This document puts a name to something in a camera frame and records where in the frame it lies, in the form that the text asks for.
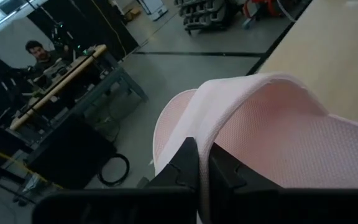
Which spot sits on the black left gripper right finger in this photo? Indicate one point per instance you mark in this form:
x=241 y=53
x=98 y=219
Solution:
x=228 y=177

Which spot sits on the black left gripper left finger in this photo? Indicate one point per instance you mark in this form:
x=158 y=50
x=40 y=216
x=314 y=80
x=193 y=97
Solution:
x=172 y=177

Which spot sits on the pink white slide sandal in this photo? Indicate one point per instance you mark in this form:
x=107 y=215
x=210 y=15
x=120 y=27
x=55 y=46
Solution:
x=275 y=140

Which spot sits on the black box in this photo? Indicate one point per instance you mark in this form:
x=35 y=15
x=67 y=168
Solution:
x=70 y=152

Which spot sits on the wooden top workbench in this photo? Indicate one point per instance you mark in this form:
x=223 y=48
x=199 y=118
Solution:
x=73 y=73

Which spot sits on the stack of grey crates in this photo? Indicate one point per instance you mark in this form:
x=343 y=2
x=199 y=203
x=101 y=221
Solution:
x=204 y=15

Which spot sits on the cardboard box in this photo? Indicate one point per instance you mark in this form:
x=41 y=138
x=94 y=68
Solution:
x=134 y=13

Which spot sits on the white box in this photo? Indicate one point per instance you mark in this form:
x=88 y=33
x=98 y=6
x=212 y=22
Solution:
x=154 y=7

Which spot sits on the black partition curtain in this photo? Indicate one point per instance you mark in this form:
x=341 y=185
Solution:
x=82 y=21

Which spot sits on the person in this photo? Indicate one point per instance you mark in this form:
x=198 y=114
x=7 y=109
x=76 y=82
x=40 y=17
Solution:
x=40 y=54

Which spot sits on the red frame cart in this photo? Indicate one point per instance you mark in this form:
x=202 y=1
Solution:
x=267 y=7

